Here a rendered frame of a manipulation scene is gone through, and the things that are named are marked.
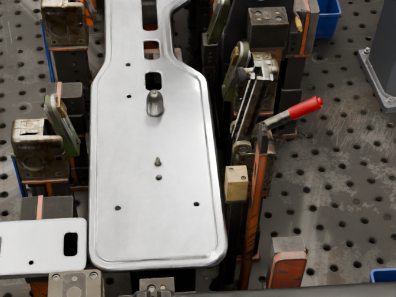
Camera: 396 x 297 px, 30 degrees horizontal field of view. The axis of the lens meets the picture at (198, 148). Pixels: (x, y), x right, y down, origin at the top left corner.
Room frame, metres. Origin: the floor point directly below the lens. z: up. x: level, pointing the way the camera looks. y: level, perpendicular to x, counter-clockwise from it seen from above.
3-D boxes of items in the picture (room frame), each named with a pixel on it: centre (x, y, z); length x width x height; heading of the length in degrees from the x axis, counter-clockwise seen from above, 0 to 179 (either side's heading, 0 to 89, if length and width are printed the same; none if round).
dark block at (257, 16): (1.06, -0.12, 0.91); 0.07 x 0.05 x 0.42; 96
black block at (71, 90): (0.97, 0.26, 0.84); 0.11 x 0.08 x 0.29; 96
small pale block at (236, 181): (0.73, -0.06, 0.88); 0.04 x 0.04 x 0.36; 6
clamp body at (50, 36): (1.18, 0.28, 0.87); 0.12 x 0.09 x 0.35; 96
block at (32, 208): (0.70, 0.25, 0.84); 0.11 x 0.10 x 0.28; 96
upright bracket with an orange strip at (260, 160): (0.71, -0.10, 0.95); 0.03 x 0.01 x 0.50; 6
